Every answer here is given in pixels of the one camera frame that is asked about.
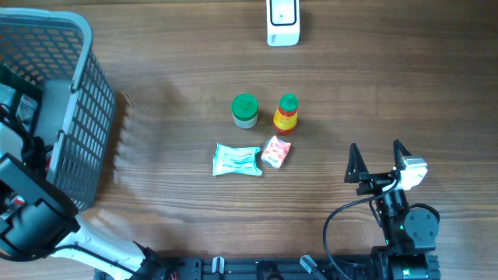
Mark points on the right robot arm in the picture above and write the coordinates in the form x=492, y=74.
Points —
x=410, y=231

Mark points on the dark green box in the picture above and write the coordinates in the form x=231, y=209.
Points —
x=20, y=99

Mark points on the red white snack packet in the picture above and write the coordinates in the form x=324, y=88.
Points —
x=275, y=152

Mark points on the teal tissue packet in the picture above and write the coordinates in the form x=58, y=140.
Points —
x=235, y=160

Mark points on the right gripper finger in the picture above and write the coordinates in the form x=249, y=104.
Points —
x=356, y=170
x=399, y=152

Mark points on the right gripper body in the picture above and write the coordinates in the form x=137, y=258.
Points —
x=375, y=183

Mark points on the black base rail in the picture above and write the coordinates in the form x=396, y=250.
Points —
x=354, y=267

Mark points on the red sauce bottle green cap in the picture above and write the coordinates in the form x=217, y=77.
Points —
x=286, y=115

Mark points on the grey plastic shopping basket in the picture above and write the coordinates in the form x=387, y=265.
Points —
x=53, y=51

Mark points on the clear jar green lid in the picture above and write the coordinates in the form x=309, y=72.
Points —
x=245, y=111

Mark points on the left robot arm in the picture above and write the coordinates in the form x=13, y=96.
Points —
x=40, y=221

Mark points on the white barcode scanner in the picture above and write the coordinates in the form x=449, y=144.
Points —
x=283, y=22

